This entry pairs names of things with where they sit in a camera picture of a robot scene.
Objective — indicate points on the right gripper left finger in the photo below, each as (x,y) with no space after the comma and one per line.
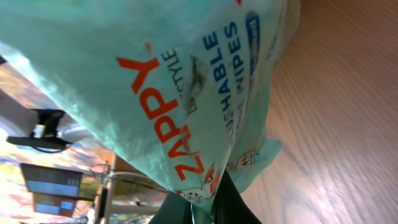
(174,210)

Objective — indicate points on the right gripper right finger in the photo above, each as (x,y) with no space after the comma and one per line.
(229,207)

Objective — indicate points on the teal snack packet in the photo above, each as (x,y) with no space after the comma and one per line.
(180,89)

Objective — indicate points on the dark monitor screen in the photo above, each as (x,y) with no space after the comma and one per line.
(55,191)

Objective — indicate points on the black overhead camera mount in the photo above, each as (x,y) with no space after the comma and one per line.
(48,141)

